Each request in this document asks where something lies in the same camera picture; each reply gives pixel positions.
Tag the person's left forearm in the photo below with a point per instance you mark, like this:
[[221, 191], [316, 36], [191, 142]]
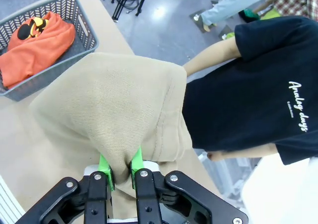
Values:
[[236, 153]]

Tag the white side table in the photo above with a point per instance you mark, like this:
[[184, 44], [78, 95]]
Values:
[[285, 196]]

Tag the orange sweatshirt with black print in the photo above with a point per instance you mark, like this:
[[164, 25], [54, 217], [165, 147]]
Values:
[[37, 52]]

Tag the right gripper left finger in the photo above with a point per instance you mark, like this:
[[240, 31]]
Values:
[[95, 196]]

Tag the black camera tripod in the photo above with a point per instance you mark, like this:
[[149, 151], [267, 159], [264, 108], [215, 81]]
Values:
[[118, 8]]

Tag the green shoes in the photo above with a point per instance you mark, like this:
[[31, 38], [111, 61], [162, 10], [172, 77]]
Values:
[[249, 14]]

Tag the beige knit garment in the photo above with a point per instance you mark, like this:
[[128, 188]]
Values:
[[111, 104]]

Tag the grey lattice plastic basket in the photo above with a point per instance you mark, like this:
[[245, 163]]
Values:
[[84, 42]]

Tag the mannequin in light blue fleece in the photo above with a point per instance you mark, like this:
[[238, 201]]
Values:
[[223, 8]]

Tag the person in black T-shirt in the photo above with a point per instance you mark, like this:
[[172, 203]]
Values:
[[248, 97]]

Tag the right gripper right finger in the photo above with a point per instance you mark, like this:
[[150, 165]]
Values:
[[147, 196]]

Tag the person's right forearm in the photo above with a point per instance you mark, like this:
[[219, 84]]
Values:
[[211, 55]]

